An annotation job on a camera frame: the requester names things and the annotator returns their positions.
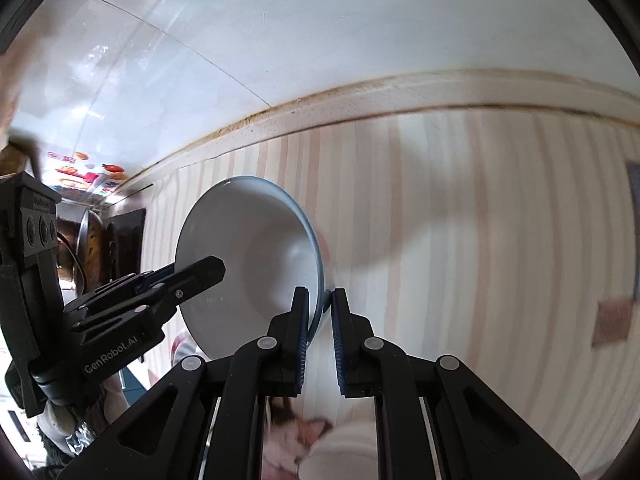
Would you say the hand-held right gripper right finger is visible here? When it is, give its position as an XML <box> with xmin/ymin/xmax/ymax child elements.
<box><xmin>331</xmin><ymin>287</ymin><xmax>583</xmax><ymax>480</ymax></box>

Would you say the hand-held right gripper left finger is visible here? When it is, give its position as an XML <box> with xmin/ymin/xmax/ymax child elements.
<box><xmin>60</xmin><ymin>286</ymin><xmax>310</xmax><ymax>480</ymax></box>

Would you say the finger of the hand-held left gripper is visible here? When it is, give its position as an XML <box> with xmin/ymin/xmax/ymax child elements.
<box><xmin>90</xmin><ymin>266</ymin><xmax>177</xmax><ymax>305</ymax></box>
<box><xmin>65</xmin><ymin>255</ymin><xmax>226</xmax><ymax>332</ymax></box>

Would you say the white bowl blue rim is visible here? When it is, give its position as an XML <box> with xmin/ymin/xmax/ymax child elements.
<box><xmin>174</xmin><ymin>176</ymin><xmax>327</xmax><ymax>361</ymax></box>

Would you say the black glass gas stove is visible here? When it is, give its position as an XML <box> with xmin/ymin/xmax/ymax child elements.
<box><xmin>102</xmin><ymin>208</ymin><xmax>147</xmax><ymax>286</ymax></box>

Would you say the dark wok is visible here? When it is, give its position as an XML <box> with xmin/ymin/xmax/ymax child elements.
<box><xmin>75</xmin><ymin>209</ymin><xmax>121</xmax><ymax>286</ymax></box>

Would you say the striped cat print counter mat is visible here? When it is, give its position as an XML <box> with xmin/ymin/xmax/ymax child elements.
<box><xmin>140</xmin><ymin>105</ymin><xmax>640</xmax><ymax>480</ymax></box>

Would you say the small brown card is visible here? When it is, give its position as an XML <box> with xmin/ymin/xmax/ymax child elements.
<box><xmin>591</xmin><ymin>299</ymin><xmax>636</xmax><ymax>350</ymax></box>

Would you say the blue smartphone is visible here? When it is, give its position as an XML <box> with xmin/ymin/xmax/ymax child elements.
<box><xmin>626</xmin><ymin>161</ymin><xmax>640</xmax><ymax>303</ymax></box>

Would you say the group of colourful wall stickers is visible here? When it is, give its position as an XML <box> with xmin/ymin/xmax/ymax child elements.
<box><xmin>47</xmin><ymin>150</ymin><xmax>126</xmax><ymax>196</ymax></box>

